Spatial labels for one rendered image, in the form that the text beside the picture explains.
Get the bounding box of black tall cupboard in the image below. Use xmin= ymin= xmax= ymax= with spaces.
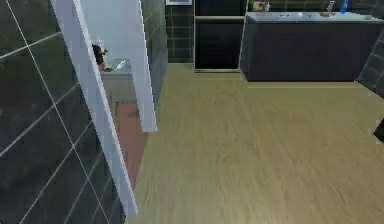
xmin=192 ymin=0 xmax=249 ymax=73

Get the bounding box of dark house plant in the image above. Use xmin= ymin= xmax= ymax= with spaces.
xmin=91 ymin=43 xmax=113 ymax=73

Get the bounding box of dark kitchen counter cabinet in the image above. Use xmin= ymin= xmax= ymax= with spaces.
xmin=239 ymin=11 xmax=384 ymax=83

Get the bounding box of black furniture corner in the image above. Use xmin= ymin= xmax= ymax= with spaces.
xmin=372 ymin=119 xmax=384 ymax=145

